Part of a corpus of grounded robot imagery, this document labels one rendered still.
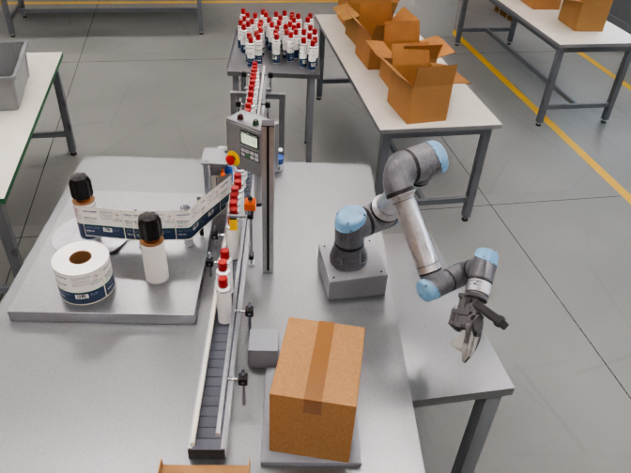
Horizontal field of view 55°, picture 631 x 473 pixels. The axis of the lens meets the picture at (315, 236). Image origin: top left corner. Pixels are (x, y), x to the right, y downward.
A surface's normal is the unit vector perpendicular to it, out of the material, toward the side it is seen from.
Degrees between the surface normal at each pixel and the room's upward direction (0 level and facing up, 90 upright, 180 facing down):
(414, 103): 90
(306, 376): 0
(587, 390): 0
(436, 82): 100
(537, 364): 0
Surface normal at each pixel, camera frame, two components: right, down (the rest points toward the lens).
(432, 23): 0.37, 0.58
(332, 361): 0.04, -0.79
